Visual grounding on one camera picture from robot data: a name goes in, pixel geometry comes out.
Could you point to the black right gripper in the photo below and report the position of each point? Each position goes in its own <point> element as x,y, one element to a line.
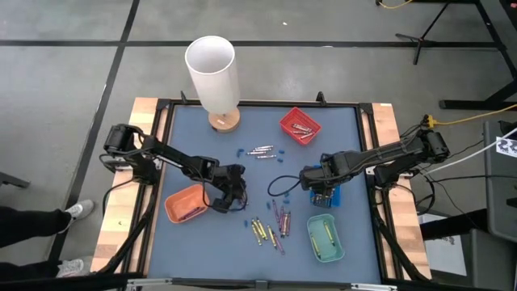
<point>321,171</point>

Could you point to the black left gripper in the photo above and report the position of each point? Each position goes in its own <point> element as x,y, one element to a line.
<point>232,180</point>

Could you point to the purple crayon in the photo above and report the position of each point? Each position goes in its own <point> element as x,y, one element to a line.
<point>279,245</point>
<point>190,213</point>
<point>275,208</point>
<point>281,214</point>
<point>288,224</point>

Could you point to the white crayon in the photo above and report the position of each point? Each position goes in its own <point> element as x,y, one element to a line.
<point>301,127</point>
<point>256,153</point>
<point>264,148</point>
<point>299,132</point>
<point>307,136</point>
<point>266,156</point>

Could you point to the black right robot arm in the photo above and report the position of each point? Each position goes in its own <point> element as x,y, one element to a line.
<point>387,155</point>

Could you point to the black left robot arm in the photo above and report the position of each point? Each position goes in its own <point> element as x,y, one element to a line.
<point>173,155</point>

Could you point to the blue mesh basket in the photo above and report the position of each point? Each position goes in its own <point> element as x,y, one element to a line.
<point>338,194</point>

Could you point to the orange plastic bin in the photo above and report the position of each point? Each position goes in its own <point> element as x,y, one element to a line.
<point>177,206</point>

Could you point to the green plastic bin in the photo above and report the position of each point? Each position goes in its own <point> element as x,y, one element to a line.
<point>337,252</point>

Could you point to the red mesh basket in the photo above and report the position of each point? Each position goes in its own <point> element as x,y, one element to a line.
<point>299,115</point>

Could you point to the white box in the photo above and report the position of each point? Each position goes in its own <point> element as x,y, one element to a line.
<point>442,246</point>

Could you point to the white shade wooden base lamp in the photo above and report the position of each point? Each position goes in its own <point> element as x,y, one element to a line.
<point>210,72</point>

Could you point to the person's shoe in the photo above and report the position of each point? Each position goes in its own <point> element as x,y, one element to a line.
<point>80,209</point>
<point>72,267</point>

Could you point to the black stand base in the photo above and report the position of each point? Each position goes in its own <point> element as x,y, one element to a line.
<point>464,104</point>

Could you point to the dark grey cabinet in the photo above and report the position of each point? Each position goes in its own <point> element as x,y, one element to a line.
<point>501,194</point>

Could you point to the dark grey box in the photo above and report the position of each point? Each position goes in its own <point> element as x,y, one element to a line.
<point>490,262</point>

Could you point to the black tripod stand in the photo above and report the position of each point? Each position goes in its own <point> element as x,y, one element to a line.
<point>421,40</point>

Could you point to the white fiducial marker sheet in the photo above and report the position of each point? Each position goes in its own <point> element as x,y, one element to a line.
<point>508,146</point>

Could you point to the person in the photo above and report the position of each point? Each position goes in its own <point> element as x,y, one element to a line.
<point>28,224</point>

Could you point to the grey stand foot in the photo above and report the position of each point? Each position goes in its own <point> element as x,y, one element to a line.
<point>14,180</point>

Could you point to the black table frame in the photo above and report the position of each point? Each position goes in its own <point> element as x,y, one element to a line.
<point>282,102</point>

